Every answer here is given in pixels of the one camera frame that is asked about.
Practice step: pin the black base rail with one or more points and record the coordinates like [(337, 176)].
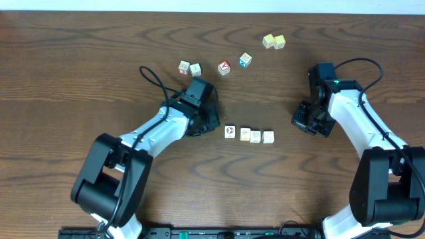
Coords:
[(166, 232)]

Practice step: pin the yellow block right of pair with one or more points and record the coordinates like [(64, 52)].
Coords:
[(279, 42)]

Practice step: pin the red letter A block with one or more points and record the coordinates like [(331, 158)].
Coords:
[(224, 68)]

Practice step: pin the yellow block of pair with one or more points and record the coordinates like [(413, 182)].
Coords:
[(279, 42), (268, 41)]

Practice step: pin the white block red edge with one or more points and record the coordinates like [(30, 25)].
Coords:
[(255, 136)]

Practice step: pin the green edged alphabet block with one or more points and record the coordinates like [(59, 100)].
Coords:
[(245, 134)]

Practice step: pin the white block dragonfly picture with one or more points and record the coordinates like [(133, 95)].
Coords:
[(268, 137)]

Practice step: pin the white block red side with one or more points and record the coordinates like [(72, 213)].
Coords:
[(184, 67)]

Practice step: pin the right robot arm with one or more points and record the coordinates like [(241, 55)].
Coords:
[(388, 187)]

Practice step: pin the yellow block left of pair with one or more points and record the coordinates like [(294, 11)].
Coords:
[(268, 41)]

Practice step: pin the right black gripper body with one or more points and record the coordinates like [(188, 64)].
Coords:
[(313, 120)]

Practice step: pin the blue edged alphabet block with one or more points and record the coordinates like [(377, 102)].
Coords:
[(245, 60)]

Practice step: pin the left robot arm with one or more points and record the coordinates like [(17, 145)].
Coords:
[(112, 179)]

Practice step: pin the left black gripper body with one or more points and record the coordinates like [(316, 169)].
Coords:
[(212, 117)]

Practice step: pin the white block plain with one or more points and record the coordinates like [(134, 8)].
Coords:
[(195, 69)]

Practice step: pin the white block soccer ball picture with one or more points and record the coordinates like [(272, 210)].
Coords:
[(229, 132)]

